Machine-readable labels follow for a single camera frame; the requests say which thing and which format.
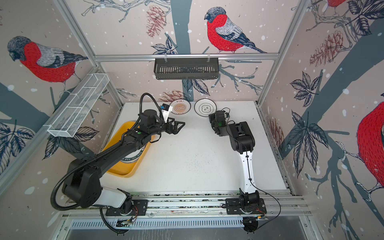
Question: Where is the white mesh wire shelf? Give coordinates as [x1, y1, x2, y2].
[48, 73, 110, 138]

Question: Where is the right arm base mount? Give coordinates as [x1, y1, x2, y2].
[225, 198, 267, 215]

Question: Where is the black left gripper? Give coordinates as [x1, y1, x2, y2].
[149, 116, 185, 137]

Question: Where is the orange sunburst plate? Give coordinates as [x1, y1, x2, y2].
[170, 99, 191, 115]

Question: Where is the aluminium frame crossbar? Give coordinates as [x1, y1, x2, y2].
[94, 53, 281, 63]

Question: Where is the black hanging wire basket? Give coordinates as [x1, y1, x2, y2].
[154, 58, 220, 80]

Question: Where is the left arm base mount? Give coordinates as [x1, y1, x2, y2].
[106, 200, 149, 217]

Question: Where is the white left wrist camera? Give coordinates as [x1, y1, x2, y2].
[161, 104, 173, 123]

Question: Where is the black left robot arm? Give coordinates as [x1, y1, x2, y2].
[50, 110, 185, 215]

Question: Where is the aluminium rail bed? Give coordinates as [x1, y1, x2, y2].
[61, 191, 313, 218]

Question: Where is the green rim plate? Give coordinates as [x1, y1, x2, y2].
[121, 146, 146, 164]

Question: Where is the white black motif plate back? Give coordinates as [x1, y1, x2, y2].
[194, 99, 217, 117]

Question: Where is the yellow plastic bin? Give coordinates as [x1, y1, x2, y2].
[104, 121, 151, 178]

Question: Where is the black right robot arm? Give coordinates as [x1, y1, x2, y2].
[209, 111, 260, 214]

